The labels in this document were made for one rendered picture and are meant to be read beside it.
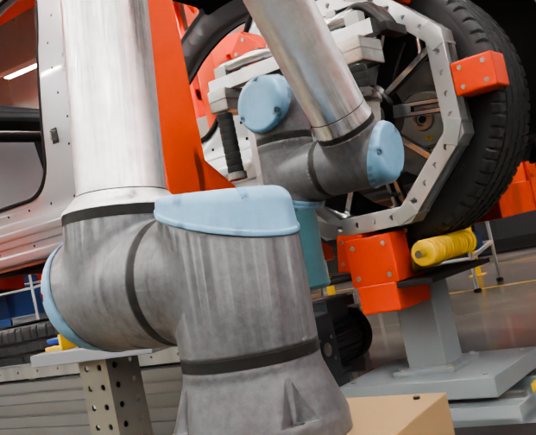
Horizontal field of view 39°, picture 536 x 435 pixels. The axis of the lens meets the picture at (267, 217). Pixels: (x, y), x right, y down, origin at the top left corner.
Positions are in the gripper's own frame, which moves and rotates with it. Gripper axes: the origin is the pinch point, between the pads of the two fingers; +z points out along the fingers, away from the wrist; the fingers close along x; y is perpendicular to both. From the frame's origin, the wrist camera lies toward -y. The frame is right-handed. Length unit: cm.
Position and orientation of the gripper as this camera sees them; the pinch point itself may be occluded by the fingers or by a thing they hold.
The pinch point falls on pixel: (368, 99)
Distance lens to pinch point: 150.5
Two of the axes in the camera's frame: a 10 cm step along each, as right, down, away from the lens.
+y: 2.0, 9.8, -0.5
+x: 7.9, -1.9, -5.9
